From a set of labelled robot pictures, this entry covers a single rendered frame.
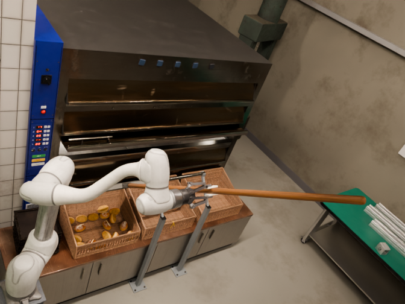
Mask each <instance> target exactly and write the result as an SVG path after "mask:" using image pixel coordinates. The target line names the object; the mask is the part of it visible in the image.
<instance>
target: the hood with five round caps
mask: <svg viewBox="0 0 405 304"><path fill-rule="evenodd" d="M266 65H267V63H252V62H236V61H228V60H212V59H196V58H187V57H171V56H163V55H147V54H131V53H122V52H107V51H91V50H82V49H73V51H72V60H71V68H70V74H69V79H93V80H141V81H190V82H215V83H259V81H260V79H261V77H262V74H263V72H264V70H265V68H266Z"/></svg>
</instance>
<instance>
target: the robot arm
mask: <svg viewBox="0 0 405 304"><path fill-rule="evenodd" d="M74 170H75V166H74V163H73V161H72V160H71V159H70V158H68V157H66V156H57V157H55V158H53V159H51V160H50V161H49V162H48V163H46V164H45V165H44V167H43V168H42V169H41V170H40V172H39V173H38V175H36V176H35V178H33V179H32V181H28V182H26V183H24V184H23V185H22V186H21V187H20V191H19V194H20V197H21V198H23V200H25V201H27V202H29V203H32V204H37V205H39V211H38V214H37V220H36V226H35V229H33V230H32V231H31V232H30V234H29V235H28V239H27V241H26V243H25V246H24V248H23V250H22V252H21V253H20V254H19V255H17V256H16V257H14V258H13V259H12V260H11V261H10V263H9V265H8V267H7V271H6V276H5V281H2V282H1V283H0V287H1V288H2V291H3V293H4V297H5V301H6V304H29V302H32V301H34V300H40V299H41V297H42V295H41V294H40V293H39V291H38V288H37V285H36V283H37V280H38V279H39V276H40V274H41V272H42V270H43V268H44V266H45V265H46V264H47V262H48V261H49V260H50V258H51V256H52V255H53V253H54V252H55V250H56V248H57V245H58V235H57V233H56V231H55V230H54V226H55V222H56V219H57V214H58V209H59V206H60V205H64V204H78V203H85V202H88V201H91V200H93V199H95V198H97V197H99V196H100V195H101V194H103V193H104V192H105V191H107V190H108V189H110V188H111V187H112V186H114V185H115V184H117V182H119V181H121V180H122V179H123V178H125V177H128V176H135V177H137V178H138V179H139V180H140V181H141V182H144V183H146V187H145V192H144V193H143V194H141V195H140V196H139V197H138V198H137V199H136V207H137V210H138V211H139V212H140V213H141V214H143V215H156V214H161V213H164V212H166V211H168V210H170V209H175V208H178V207H181V205H184V204H189V206H190V207H189V208H191V209H194V208H195V207H197V206H199V205H202V204H204V203H207V202H208V201H207V199H208V198H212V197H213V195H217V194H206V195H205V196H200V197H196V196H195V193H196V192H198V191H200V190H202V189H211V188H216V187H218V185H213V186H212V185H206V182H195V183H193V182H187V187H186V188H184V189H170V190H169V160H168V156H167V154H166V153H165V152H164V151H163V150H161V149H157V148H153V149H150V150H149V151H148V152H147V153H146V154H145V158H144V159H141V160H140V161H139V162H136V163H128V164H125V165H122V166H120V167H119V168H116V169H115V170H114V171H112V172H111V173H109V174H107V175H106V176H105V177H103V178H102V179H100V180H99V181H97V182H96V183H94V184H93V185H91V186H89V187H88V188H84V189H77V188H72V187H69V183H70V181H71V179H72V176H73V174H74ZM192 185H202V186H200V187H198V188H195V189H192V188H190V186H192ZM197 199H204V200H202V201H199V202H197V203H194V204H193V203H192V202H193V201H194V200H197Z"/></svg>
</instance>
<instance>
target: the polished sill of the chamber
mask: <svg viewBox="0 0 405 304"><path fill-rule="evenodd" d="M230 144H231V141H230V140H229V139H221V140H215V141H204V142H192V143H185V144H174V145H163V146H156V147H145V148H133V149H127V150H116V151H104V152H98V153H86V154H75V155H68V156H66V157H68V158H70V159H71V160H72V161H73V163H80V162H90V161H96V160H106V159H116V158H122V157H132V156H142V155H145V154H146V153H147V152H148V151H149V150H150V149H153V148H157V149H161V150H163V151H164V152H165V153H167V152H173V151H183V150H193V149H199V148H209V147H219V146H224V145H230Z"/></svg>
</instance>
